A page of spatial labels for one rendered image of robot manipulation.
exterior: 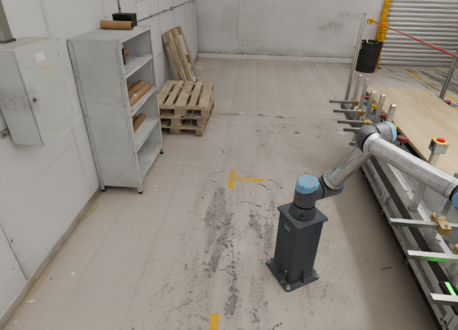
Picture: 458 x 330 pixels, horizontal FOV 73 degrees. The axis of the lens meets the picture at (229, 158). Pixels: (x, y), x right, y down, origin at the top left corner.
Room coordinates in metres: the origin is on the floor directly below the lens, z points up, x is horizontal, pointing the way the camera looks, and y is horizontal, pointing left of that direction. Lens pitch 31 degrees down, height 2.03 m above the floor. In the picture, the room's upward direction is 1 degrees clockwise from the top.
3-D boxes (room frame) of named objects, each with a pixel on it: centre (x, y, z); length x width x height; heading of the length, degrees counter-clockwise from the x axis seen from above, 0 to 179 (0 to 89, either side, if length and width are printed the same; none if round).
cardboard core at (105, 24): (3.22, 1.11, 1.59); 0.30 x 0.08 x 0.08; 86
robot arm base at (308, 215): (1.69, -0.52, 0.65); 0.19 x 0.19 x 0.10
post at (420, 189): (1.63, -1.23, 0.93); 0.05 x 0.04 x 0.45; 175
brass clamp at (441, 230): (1.35, -1.21, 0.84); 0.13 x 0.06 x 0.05; 175
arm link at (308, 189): (1.70, -0.53, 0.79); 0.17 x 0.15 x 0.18; 114
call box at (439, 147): (1.63, -1.23, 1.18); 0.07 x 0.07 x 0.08; 85
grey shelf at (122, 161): (3.11, 1.11, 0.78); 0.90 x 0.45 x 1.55; 176
